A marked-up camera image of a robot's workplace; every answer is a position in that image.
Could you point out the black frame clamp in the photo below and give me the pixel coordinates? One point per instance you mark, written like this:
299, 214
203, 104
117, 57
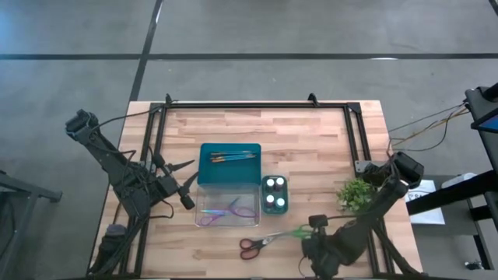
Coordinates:
168, 98
312, 99

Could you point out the blue paint bottle white cap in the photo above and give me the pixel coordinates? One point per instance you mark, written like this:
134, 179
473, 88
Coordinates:
280, 202

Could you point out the small teal basket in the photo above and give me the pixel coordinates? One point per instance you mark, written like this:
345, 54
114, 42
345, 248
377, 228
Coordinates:
275, 192

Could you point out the thin blue paintbrush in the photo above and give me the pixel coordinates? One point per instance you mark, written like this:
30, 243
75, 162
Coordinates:
233, 159
233, 156

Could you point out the red and black scissors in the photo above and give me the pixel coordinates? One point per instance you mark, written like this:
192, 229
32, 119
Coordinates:
253, 246

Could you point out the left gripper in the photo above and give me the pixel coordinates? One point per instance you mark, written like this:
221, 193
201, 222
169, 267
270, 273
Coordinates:
171, 184

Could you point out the black paint bottle white cap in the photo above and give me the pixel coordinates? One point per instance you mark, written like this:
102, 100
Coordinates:
270, 183

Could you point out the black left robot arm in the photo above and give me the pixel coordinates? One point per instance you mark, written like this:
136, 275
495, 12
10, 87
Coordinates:
113, 167

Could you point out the dark grey stand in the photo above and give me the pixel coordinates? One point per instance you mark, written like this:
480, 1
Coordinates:
23, 190

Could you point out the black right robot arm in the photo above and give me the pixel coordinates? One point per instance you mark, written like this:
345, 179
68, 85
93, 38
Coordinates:
381, 198

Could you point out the red paint bottle white cap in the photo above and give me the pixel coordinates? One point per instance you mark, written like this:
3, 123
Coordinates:
269, 199

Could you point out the small black object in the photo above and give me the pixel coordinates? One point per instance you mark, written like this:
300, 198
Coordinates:
472, 265

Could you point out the brown paint bottle white cap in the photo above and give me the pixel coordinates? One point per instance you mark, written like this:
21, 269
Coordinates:
279, 181

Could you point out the black aluminium frame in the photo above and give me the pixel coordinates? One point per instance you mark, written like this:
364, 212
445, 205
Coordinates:
253, 105

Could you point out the clear plastic bin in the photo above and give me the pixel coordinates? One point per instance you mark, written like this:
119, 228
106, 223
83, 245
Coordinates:
227, 194

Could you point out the teal rectangular tray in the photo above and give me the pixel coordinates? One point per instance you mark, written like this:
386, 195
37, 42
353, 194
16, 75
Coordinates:
229, 171

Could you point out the purple scissors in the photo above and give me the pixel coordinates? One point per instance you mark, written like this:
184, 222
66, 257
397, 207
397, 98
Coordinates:
229, 212

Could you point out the green artificial plant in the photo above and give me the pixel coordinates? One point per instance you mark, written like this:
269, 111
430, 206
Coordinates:
354, 194

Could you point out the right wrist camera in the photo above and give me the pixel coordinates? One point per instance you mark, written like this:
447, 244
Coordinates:
318, 221

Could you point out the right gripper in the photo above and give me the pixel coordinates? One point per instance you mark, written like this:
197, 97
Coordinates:
319, 253

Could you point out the paintbrush with orange tip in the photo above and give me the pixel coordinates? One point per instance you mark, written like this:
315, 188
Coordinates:
233, 152

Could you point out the black equipment cart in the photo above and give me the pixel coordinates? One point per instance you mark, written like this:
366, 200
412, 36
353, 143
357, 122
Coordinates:
482, 116

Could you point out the white paper sheet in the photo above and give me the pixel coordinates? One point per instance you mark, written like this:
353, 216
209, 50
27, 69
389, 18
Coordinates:
426, 206

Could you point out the grey metal bracket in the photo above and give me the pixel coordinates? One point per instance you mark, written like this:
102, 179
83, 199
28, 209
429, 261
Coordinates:
361, 166

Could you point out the thin dark paintbrush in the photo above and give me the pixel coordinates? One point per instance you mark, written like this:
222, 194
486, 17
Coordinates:
233, 154
233, 158

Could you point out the green scissors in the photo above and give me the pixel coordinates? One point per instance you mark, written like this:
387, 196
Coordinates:
299, 232

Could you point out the white plastic object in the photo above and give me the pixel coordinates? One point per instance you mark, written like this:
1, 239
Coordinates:
459, 180

